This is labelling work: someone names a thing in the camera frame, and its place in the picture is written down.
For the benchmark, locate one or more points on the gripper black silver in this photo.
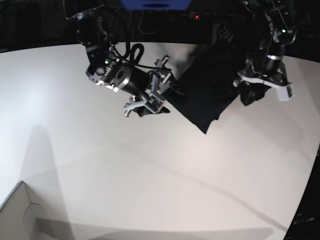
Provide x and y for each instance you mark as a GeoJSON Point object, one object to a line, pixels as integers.
{"type": "Point", "coordinates": [150, 90]}
{"type": "Point", "coordinates": [259, 75]}

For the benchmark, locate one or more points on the blue box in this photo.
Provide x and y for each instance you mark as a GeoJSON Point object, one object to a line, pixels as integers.
{"type": "Point", "coordinates": [142, 5]}

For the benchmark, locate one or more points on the black power strip red switch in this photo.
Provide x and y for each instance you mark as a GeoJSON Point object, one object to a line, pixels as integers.
{"type": "Point", "coordinates": [216, 17]}

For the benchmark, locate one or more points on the white plastic bin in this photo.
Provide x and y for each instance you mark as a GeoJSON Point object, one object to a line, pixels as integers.
{"type": "Point", "coordinates": [23, 219]}

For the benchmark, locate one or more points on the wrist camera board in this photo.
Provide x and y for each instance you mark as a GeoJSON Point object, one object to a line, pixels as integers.
{"type": "Point", "coordinates": [155, 105]}

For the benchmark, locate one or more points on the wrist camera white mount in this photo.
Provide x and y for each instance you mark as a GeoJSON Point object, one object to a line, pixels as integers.
{"type": "Point", "coordinates": [285, 93]}

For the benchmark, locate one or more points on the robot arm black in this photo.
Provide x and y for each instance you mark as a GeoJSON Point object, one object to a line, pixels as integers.
{"type": "Point", "coordinates": [122, 72]}
{"type": "Point", "coordinates": [275, 27]}

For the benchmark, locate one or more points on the black long-sleeve t-shirt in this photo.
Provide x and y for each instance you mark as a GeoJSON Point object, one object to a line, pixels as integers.
{"type": "Point", "coordinates": [207, 84]}

